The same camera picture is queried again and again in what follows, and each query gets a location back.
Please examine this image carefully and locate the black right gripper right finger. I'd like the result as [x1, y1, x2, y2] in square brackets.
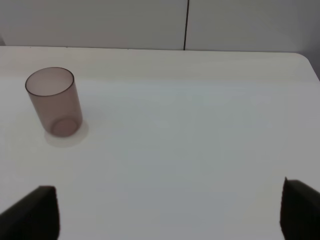
[279, 178, 320, 240]

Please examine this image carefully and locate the mauve translucent plastic cup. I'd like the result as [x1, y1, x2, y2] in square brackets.
[25, 67, 83, 138]

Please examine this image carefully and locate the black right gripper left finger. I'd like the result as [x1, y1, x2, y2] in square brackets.
[0, 186, 61, 240]

